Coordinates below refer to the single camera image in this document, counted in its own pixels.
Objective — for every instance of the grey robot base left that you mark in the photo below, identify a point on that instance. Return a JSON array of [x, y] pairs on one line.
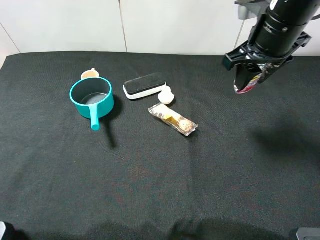
[[7, 231]]

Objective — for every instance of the white gourd-shaped object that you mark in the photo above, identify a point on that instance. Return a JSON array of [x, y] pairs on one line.
[[166, 96]]

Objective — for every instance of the small clear candy bottle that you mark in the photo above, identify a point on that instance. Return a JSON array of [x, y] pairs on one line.
[[247, 76]]

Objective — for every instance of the small beige cup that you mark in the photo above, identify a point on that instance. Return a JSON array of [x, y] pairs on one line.
[[92, 73]]

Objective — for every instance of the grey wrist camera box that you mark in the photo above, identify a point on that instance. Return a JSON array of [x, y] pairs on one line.
[[249, 9]]

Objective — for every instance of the black tablecloth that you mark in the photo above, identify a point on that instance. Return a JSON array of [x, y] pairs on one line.
[[250, 171]]

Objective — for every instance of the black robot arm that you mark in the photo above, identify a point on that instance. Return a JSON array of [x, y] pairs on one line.
[[277, 35]]

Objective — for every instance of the teal saucepan with handle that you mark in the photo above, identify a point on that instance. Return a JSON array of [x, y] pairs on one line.
[[93, 98]]

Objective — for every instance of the grey robot base right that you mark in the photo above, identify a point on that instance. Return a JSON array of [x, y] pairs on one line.
[[305, 233]]

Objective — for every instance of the clear wrapped snack packet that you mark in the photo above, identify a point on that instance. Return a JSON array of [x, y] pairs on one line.
[[175, 120]]

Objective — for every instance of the black and white eraser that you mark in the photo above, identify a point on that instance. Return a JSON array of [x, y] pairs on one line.
[[144, 86]]

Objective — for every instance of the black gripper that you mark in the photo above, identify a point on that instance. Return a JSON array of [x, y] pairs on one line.
[[246, 56]]

